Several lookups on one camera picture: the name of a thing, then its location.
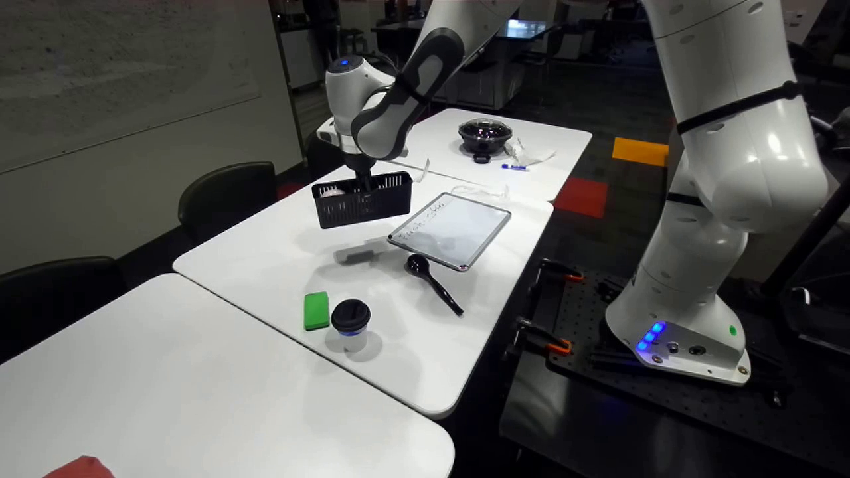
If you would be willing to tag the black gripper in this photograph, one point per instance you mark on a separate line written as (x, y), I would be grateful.
(362, 167)

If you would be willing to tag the black cutlery box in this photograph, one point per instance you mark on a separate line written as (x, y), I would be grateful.
(390, 200)

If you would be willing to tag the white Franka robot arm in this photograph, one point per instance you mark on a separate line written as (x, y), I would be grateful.
(707, 266)

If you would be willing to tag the black chair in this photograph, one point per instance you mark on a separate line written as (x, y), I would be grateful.
(323, 157)
(228, 195)
(55, 297)

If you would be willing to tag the black plastic spoon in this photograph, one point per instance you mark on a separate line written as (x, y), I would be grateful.
(419, 264)

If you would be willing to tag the silver metal tray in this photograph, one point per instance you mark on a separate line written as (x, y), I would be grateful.
(452, 231)

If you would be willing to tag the black bowl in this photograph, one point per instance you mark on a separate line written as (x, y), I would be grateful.
(483, 134)

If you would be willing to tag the clear cup with black lid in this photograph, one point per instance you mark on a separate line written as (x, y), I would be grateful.
(353, 318)

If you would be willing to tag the green rectangular block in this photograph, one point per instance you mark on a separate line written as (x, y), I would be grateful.
(318, 313)

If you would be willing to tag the small blue item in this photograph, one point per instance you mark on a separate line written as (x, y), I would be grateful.
(515, 167)

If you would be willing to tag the orange black clamp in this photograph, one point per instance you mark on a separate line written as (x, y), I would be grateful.
(548, 341)
(560, 272)

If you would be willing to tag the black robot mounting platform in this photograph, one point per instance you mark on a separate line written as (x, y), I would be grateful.
(601, 415)

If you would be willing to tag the red item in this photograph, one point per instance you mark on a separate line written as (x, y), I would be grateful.
(80, 468)

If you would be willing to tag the black metal stand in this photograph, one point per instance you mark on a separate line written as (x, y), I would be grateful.
(820, 231)

